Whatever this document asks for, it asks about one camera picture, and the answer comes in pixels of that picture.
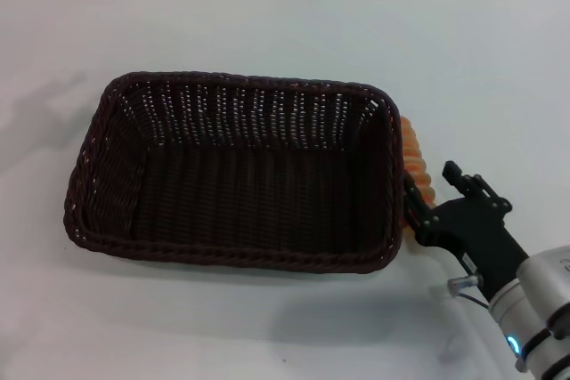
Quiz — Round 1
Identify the thin cable with clear plug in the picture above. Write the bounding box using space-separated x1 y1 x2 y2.
446 251 493 311

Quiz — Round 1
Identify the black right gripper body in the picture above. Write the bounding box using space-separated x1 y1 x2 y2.
411 196 532 302

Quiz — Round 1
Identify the orange striped bread roll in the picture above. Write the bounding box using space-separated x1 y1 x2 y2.
399 116 437 248

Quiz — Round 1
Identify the dark brown woven basket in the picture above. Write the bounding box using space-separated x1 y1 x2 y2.
61 70 407 274

